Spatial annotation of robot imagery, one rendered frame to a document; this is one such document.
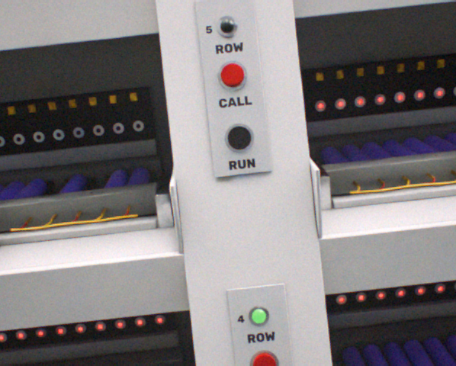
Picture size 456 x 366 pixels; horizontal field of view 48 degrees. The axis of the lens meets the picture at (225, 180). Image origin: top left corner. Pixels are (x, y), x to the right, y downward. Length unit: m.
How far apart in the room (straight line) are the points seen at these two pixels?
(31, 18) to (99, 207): 0.15
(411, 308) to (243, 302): 0.25
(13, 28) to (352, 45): 0.35
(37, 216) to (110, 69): 0.20
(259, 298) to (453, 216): 0.15
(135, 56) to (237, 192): 0.27
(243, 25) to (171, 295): 0.20
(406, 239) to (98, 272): 0.22
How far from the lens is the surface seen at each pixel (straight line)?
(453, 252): 0.40
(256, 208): 0.35
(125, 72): 0.57
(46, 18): 0.40
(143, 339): 0.56
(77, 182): 0.50
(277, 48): 0.37
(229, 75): 0.35
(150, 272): 0.37
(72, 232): 0.42
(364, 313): 0.56
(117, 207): 0.43
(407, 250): 0.38
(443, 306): 0.59
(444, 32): 0.62
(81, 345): 0.57
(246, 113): 0.35
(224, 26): 0.36
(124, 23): 0.39
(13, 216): 0.46
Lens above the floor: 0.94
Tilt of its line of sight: 1 degrees down
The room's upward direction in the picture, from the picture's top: 6 degrees counter-clockwise
